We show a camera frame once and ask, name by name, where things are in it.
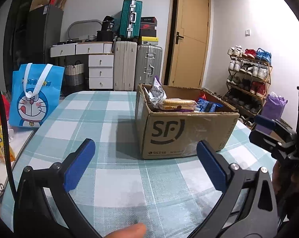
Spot teal suitcase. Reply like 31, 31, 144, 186
118, 0, 142, 39

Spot brown cardboard SF box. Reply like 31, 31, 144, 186
135, 84, 240, 159

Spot black cable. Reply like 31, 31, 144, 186
0, 76, 18, 201

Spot beige suitcase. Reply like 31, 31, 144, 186
113, 41, 137, 91

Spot purple green snack bag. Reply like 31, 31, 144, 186
143, 76, 167, 108

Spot blue snack bag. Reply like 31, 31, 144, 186
195, 98, 223, 113

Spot white drawer desk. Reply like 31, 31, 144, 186
50, 41, 114, 90

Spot wooden door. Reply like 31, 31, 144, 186
161, 0, 211, 88

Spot right hand holding gripper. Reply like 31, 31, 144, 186
272, 161, 299, 204

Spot stacked shoe boxes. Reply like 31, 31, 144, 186
138, 17, 159, 46

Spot wooden shoe rack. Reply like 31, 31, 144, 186
224, 45, 272, 130

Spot red snack bag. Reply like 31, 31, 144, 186
199, 91, 206, 100

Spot blue Doraemon tote bag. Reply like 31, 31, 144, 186
9, 63, 65, 128

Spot checkered teal tablecloth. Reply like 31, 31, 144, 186
0, 90, 278, 238

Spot biscuit pack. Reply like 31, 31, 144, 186
158, 98, 197, 111

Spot left hand thumb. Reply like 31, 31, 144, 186
105, 223, 147, 238

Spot silver suitcase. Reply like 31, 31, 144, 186
134, 45, 163, 91

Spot woven laundry basket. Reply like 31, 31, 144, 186
65, 61, 85, 93

